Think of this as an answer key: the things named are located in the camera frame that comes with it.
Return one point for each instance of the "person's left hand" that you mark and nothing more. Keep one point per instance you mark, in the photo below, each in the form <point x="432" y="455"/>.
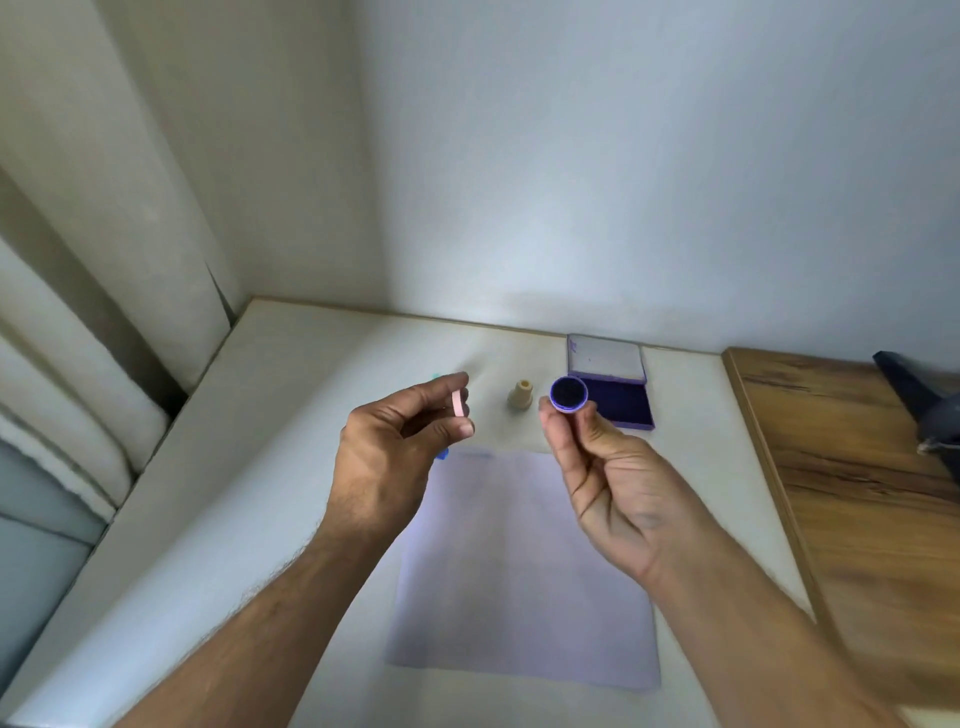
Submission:
<point x="375" y="465"/>

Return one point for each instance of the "person's right hand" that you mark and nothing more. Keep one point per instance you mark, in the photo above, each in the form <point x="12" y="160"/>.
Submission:
<point x="630" y="502"/>

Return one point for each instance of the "person's left thumb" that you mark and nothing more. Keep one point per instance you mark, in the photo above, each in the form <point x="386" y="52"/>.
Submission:
<point x="446" y="430"/>

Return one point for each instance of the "person's right thumb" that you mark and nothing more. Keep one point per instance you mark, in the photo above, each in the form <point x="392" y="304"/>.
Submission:
<point x="604" y="431"/>

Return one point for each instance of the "round purple stamp head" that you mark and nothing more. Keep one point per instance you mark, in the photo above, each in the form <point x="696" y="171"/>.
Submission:
<point x="568" y="393"/>

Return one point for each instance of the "person's right forearm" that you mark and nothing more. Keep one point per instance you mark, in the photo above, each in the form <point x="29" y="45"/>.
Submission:
<point x="750" y="637"/>

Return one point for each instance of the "person's left forearm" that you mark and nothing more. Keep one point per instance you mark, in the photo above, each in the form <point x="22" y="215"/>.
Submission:
<point x="277" y="630"/>

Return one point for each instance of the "open purple ink pad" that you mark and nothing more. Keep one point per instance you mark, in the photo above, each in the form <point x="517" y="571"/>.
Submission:
<point x="619" y="382"/>

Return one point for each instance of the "white paper sheet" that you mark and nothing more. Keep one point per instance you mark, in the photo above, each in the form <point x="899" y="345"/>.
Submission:
<point x="517" y="585"/>

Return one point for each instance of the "brown wooden table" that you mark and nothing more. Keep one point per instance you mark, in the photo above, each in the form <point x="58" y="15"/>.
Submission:
<point x="870" y="510"/>

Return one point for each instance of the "dark grey object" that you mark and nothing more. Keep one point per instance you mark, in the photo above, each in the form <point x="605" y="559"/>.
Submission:
<point x="930" y="409"/>

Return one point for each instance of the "white curtain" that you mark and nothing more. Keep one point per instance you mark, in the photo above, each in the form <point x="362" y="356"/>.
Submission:
<point x="90" y="262"/>

